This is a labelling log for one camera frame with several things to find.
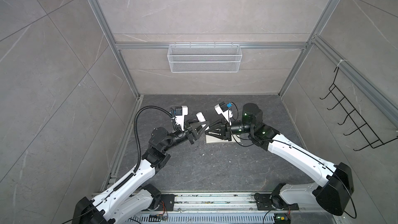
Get white glue stick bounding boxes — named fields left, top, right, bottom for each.
left=196, top=112, right=209, bottom=130

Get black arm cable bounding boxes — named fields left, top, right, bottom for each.
left=226, top=102, right=358, bottom=220
left=111, top=105, right=175, bottom=190

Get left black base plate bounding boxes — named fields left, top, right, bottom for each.
left=149, top=194, right=176, bottom=211

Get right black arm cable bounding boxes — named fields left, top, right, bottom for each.
left=226, top=102, right=358, bottom=220

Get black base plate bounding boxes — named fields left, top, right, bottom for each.
left=149, top=194, right=176, bottom=211
left=254, top=193, right=299, bottom=211

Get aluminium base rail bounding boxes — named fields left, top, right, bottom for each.
left=83, top=191, right=346, bottom=224

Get aluminium frame profiles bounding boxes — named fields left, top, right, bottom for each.
left=88, top=0, right=398, bottom=125

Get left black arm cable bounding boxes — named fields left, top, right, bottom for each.
left=111, top=105, right=175, bottom=190

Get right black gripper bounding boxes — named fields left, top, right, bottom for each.
left=206, top=118, right=255, bottom=142

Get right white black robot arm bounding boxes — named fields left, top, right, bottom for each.
left=205, top=102, right=354, bottom=216

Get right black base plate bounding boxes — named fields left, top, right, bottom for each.
left=254, top=193, right=299, bottom=211

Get cream paper envelope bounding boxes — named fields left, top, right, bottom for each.
left=205, top=135, right=233, bottom=144

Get white wire mesh basket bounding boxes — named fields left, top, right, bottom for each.
left=167, top=44, right=243, bottom=73

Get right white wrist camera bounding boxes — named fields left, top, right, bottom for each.
left=215, top=102, right=233, bottom=124

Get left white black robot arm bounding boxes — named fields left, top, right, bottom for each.
left=71, top=121, right=209, bottom=224

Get black wire hook rack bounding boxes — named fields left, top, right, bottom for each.
left=319, top=67, right=398, bottom=152

